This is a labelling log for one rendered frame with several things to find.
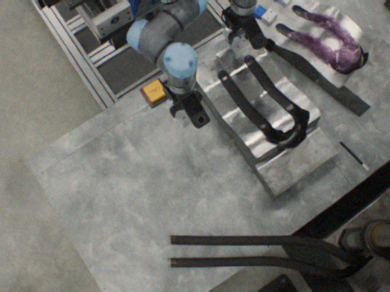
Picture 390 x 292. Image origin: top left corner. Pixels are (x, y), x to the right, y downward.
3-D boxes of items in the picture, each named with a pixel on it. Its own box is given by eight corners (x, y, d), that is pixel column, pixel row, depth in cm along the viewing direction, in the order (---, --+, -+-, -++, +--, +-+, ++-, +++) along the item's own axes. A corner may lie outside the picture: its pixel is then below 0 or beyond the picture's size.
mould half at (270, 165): (188, 80, 149) (188, 63, 136) (248, 45, 153) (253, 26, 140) (272, 199, 138) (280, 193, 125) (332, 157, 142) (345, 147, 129)
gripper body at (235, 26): (239, 10, 135) (243, -11, 123) (255, 30, 133) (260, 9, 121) (220, 21, 134) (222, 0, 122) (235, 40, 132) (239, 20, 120)
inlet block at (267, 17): (238, 9, 153) (240, 1, 148) (246, 1, 154) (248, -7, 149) (267, 30, 151) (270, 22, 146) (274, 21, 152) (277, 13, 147)
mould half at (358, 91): (249, 34, 154) (253, 19, 143) (288, -8, 159) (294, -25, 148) (359, 117, 146) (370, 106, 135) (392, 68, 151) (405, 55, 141)
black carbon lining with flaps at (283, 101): (213, 76, 142) (215, 65, 132) (252, 54, 144) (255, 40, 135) (274, 162, 134) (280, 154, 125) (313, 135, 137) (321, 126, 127)
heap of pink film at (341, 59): (283, 39, 147) (288, 27, 139) (309, 8, 151) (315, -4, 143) (342, 83, 143) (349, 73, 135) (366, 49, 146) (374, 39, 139)
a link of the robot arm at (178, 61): (177, 32, 98) (205, 53, 96) (177, 54, 108) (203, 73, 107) (154, 55, 96) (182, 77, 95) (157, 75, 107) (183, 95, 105)
